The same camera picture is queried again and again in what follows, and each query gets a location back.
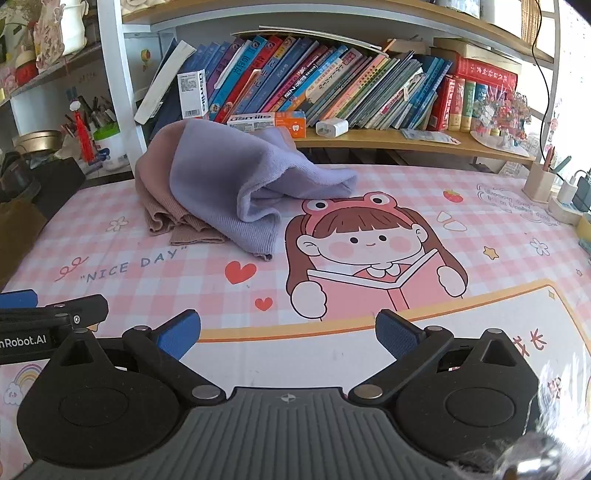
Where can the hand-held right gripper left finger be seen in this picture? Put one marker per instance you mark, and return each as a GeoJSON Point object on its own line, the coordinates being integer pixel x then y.
{"type": "Point", "coordinates": [178, 336]}

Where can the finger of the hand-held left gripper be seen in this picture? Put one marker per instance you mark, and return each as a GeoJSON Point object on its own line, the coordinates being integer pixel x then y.
{"type": "Point", "coordinates": [16, 299]}
{"type": "Point", "coordinates": [69, 310]}

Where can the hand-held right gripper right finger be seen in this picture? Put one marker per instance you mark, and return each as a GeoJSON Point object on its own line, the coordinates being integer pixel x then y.
{"type": "Point", "coordinates": [396, 336]}

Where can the pink and purple sweater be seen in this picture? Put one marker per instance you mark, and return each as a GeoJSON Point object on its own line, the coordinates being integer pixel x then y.
{"type": "Point", "coordinates": [221, 184]}

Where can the dark cloth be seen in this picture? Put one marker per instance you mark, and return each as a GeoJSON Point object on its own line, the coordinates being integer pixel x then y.
{"type": "Point", "coordinates": [27, 198]}

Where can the pink checked cartoon desk mat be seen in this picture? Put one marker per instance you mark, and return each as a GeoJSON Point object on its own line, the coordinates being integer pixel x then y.
{"type": "Point", "coordinates": [461, 221]}

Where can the gold round tin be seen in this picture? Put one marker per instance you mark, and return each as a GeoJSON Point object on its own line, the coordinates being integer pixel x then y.
{"type": "Point", "coordinates": [37, 141]}

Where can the white wipes canister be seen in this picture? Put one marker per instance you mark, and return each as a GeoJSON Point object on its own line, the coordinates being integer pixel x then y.
{"type": "Point", "coordinates": [111, 147]}

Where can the red tassel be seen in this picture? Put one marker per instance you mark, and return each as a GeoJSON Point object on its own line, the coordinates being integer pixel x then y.
{"type": "Point", "coordinates": [83, 134]}

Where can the light blue card packet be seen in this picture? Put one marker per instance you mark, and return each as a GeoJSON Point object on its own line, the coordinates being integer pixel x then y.
{"type": "Point", "coordinates": [429, 136]}

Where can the beige pen holder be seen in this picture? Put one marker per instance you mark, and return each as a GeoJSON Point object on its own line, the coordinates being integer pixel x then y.
{"type": "Point", "coordinates": [538, 182]}

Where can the white power strip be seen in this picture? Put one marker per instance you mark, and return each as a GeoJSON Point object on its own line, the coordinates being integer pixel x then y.
{"type": "Point", "coordinates": [565, 213]}

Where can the yellow object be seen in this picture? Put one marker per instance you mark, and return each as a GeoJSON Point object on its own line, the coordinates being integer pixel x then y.
{"type": "Point", "coordinates": [585, 233]}

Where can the white charger plug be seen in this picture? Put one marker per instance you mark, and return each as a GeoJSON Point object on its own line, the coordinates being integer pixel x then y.
{"type": "Point", "coordinates": [332, 128]}

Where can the white plugged adapter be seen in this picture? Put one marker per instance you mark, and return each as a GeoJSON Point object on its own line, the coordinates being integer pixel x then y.
{"type": "Point", "coordinates": [567, 191]}

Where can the long orange and white box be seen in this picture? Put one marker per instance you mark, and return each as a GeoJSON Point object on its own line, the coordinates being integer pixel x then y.
{"type": "Point", "coordinates": [268, 123]}

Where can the black plugged adapter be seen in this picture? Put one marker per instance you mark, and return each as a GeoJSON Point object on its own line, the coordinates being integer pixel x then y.
{"type": "Point", "coordinates": [582, 196]}

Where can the colourful acrylic figure display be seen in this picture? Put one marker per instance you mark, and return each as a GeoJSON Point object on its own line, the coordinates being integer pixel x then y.
{"type": "Point", "coordinates": [501, 115]}

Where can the row of colourful books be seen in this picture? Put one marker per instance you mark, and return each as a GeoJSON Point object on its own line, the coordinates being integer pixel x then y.
{"type": "Point", "coordinates": [323, 78]}

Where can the white pitcher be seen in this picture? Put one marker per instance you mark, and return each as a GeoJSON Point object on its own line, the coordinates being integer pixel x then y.
{"type": "Point", "coordinates": [74, 27]}

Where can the white shelf frame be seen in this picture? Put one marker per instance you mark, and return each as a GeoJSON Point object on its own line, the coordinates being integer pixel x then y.
{"type": "Point", "coordinates": [117, 69]}

